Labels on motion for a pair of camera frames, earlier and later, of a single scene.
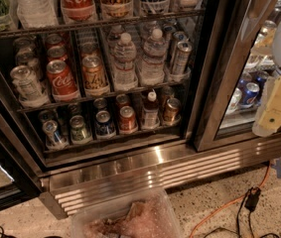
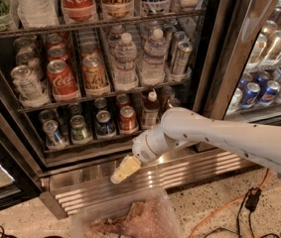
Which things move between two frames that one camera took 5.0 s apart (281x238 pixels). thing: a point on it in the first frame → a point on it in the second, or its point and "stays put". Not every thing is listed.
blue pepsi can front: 103,127 stays put
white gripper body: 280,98 → 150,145
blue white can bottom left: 54,140 stays put
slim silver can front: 181,58 stays put
